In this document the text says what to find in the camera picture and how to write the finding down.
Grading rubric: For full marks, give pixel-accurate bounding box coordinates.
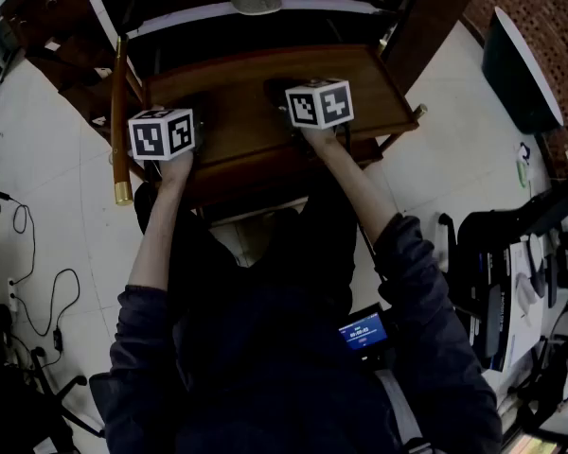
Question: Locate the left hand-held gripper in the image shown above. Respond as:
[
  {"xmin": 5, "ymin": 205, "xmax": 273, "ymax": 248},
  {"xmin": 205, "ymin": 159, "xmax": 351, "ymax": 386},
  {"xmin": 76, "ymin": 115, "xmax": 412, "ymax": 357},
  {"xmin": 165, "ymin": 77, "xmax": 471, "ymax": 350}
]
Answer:
[{"xmin": 127, "ymin": 91, "xmax": 210, "ymax": 163}]

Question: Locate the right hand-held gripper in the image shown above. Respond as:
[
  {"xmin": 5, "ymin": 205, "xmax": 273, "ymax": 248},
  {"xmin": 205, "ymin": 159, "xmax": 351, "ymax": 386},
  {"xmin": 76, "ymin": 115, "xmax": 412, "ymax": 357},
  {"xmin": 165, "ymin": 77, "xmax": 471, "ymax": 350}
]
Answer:
[{"xmin": 263, "ymin": 77, "xmax": 356, "ymax": 131}]

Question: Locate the person's right forearm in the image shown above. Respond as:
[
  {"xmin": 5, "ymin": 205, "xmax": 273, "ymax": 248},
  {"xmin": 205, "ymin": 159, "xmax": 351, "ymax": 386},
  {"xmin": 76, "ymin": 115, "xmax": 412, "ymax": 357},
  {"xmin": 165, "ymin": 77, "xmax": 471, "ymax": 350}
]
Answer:
[{"xmin": 301, "ymin": 127, "xmax": 404, "ymax": 246}]

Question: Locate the person's left forearm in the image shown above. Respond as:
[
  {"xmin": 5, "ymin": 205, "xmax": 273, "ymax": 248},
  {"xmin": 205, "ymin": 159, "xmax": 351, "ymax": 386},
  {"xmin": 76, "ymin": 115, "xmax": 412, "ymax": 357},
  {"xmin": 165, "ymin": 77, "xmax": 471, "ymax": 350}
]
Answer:
[{"xmin": 126, "ymin": 150, "xmax": 196, "ymax": 293}]

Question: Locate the dark wooden panel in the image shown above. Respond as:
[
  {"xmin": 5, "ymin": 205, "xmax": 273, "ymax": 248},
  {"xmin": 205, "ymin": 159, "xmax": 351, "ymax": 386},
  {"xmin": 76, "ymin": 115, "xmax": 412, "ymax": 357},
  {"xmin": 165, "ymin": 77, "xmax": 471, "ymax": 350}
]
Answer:
[{"xmin": 382, "ymin": 0, "xmax": 489, "ymax": 96}]

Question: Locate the black round tub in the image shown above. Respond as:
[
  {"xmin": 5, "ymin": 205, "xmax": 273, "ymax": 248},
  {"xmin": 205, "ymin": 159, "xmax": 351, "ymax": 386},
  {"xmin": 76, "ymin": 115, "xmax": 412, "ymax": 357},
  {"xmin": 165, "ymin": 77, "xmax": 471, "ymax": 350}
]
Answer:
[{"xmin": 481, "ymin": 6, "xmax": 565, "ymax": 135}]

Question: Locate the black device with blue screen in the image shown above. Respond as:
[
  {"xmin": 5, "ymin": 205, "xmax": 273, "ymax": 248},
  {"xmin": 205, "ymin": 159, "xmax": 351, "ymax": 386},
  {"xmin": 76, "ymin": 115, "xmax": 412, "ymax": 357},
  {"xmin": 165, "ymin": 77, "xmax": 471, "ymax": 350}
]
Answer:
[{"xmin": 337, "ymin": 302, "xmax": 391, "ymax": 364}]

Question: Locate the green white floor item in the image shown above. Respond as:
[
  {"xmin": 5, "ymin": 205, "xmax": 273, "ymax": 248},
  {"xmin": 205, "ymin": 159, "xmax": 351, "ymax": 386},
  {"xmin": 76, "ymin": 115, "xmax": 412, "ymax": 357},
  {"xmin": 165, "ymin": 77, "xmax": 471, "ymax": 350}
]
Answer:
[{"xmin": 514, "ymin": 141, "xmax": 534, "ymax": 189}]

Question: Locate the black office chair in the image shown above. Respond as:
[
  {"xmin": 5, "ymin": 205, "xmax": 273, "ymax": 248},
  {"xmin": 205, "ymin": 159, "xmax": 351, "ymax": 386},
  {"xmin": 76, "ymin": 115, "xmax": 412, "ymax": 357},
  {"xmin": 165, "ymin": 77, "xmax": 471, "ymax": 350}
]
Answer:
[{"xmin": 435, "ymin": 167, "xmax": 568, "ymax": 399}]

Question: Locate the person's dark clothed body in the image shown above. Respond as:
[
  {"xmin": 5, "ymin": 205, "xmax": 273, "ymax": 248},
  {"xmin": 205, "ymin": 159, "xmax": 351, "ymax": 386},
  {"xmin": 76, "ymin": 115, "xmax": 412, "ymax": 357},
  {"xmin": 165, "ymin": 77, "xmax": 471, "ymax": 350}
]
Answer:
[{"xmin": 88, "ymin": 172, "xmax": 504, "ymax": 454}]

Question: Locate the white power strip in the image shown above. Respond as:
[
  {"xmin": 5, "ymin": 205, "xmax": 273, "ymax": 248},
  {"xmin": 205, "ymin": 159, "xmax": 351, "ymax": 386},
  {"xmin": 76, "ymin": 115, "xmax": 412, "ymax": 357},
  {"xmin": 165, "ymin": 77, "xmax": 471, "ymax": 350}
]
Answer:
[{"xmin": 6, "ymin": 276, "xmax": 21, "ymax": 313}]

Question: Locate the black swivel chair base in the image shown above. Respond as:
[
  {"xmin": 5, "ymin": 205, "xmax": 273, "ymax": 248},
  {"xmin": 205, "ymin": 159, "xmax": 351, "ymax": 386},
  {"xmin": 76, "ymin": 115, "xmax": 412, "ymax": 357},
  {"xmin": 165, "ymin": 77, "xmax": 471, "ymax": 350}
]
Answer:
[{"xmin": 0, "ymin": 300, "xmax": 106, "ymax": 454}]

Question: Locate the white cardboard box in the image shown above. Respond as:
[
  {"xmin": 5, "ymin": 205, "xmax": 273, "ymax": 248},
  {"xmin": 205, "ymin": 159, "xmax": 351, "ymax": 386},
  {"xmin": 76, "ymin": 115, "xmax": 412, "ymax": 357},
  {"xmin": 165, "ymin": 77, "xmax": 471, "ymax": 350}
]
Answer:
[{"xmin": 488, "ymin": 237, "xmax": 549, "ymax": 374}]

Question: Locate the colourful framed screen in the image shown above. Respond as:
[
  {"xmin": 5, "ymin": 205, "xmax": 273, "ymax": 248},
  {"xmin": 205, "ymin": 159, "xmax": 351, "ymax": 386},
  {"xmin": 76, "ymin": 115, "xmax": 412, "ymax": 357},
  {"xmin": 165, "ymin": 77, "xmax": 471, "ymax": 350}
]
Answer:
[{"xmin": 500, "ymin": 431, "xmax": 568, "ymax": 454}]

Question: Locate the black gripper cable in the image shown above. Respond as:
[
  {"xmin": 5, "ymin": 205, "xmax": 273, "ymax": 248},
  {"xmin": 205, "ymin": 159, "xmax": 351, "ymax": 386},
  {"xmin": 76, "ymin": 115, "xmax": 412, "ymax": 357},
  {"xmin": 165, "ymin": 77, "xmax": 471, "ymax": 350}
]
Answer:
[{"xmin": 343, "ymin": 125, "xmax": 390, "ymax": 285}]

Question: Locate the thin black floor cable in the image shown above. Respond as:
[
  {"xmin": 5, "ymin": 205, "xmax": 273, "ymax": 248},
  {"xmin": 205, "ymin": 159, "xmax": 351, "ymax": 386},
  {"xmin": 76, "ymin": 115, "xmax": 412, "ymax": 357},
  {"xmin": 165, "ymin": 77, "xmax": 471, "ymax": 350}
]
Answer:
[{"xmin": 0, "ymin": 188, "xmax": 38, "ymax": 287}]

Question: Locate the black cable with adapter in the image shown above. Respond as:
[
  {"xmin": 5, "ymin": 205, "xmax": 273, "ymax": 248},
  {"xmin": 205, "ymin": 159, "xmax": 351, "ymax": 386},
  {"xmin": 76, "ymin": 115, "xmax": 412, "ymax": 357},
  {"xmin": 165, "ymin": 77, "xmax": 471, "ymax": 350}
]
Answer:
[{"xmin": 14, "ymin": 267, "xmax": 82, "ymax": 355}]

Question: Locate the grey shoulder strap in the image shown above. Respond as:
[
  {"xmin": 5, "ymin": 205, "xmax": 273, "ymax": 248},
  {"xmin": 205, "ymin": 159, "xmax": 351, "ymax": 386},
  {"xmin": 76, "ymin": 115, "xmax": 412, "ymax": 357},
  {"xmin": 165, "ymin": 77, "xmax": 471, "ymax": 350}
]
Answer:
[{"xmin": 374, "ymin": 369, "xmax": 435, "ymax": 454}]

